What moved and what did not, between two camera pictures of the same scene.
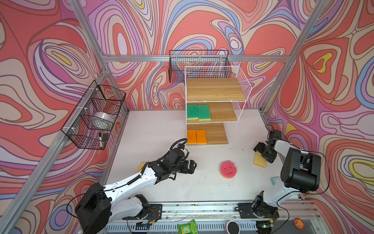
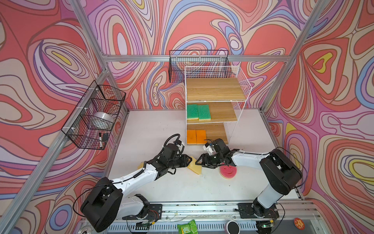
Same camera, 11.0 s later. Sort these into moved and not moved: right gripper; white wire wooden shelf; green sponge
Moved: right gripper
Not moved: white wire wooden shelf; green sponge
